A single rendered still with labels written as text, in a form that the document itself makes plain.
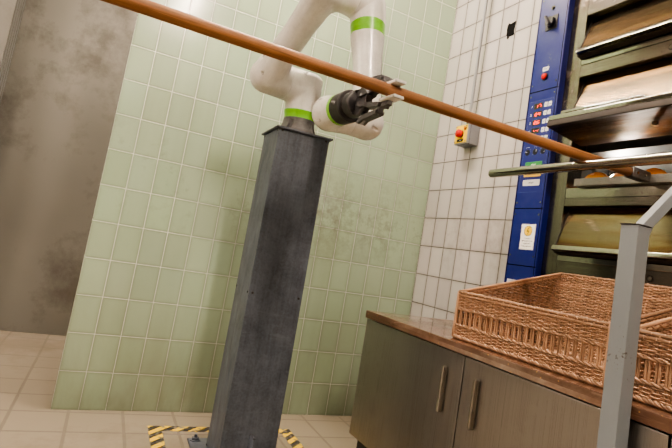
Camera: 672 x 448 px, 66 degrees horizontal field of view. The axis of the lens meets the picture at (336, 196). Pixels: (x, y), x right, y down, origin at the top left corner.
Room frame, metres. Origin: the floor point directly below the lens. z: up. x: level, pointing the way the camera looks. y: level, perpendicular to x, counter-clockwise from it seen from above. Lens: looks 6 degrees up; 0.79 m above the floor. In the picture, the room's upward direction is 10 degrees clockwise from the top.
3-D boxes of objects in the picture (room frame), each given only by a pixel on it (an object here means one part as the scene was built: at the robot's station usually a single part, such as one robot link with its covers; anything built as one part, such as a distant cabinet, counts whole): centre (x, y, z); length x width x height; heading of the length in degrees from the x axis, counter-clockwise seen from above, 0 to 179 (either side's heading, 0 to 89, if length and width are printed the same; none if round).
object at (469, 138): (2.51, -0.59, 1.46); 0.10 x 0.07 x 0.10; 25
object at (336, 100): (1.44, 0.01, 1.20); 0.12 x 0.06 x 0.09; 116
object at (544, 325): (1.58, -0.78, 0.72); 0.56 x 0.49 x 0.28; 26
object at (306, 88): (1.96, 0.20, 1.36); 0.16 x 0.13 x 0.19; 124
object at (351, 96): (1.37, -0.02, 1.20); 0.09 x 0.07 x 0.08; 26
